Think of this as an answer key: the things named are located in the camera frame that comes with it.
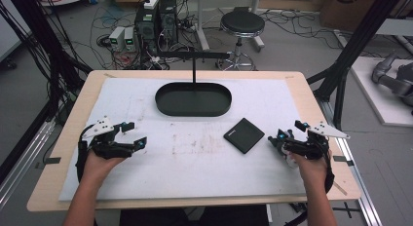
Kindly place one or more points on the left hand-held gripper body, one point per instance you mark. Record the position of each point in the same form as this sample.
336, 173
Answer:
107, 148

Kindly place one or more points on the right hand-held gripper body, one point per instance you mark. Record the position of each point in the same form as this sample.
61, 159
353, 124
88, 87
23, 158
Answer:
311, 148

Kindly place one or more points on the person's left hand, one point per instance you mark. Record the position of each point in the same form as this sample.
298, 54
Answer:
99, 167

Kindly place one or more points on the person's right hand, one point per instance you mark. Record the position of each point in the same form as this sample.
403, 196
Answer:
311, 170

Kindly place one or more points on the black tape strip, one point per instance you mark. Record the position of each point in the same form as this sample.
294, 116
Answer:
52, 160
343, 159

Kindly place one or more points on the black square wallet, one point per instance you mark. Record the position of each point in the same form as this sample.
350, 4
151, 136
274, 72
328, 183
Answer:
244, 135

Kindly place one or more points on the white table mat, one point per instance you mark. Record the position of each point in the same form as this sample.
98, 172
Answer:
181, 167

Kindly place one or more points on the black oval tray stand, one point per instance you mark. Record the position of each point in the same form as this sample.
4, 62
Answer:
193, 101

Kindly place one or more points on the white floor platform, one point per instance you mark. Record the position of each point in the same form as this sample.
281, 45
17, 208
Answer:
380, 96

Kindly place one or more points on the grey power supply unit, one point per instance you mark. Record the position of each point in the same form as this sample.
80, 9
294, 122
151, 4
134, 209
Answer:
117, 37
129, 39

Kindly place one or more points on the person's dark clothing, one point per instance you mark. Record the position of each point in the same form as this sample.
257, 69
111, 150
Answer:
195, 217

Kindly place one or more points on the black computer tower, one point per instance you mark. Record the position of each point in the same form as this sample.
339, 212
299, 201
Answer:
168, 21
147, 26

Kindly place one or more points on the black round stool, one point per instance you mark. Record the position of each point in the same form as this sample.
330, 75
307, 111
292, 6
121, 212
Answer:
242, 24

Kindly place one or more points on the white box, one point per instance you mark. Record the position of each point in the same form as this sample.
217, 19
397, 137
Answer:
151, 2

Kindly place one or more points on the white table leg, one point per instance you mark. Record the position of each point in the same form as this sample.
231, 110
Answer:
202, 23

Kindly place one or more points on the cardboard box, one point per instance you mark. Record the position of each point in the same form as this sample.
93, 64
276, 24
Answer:
354, 8

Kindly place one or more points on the black metal frame post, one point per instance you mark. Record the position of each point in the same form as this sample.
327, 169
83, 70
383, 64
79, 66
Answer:
354, 47
42, 41

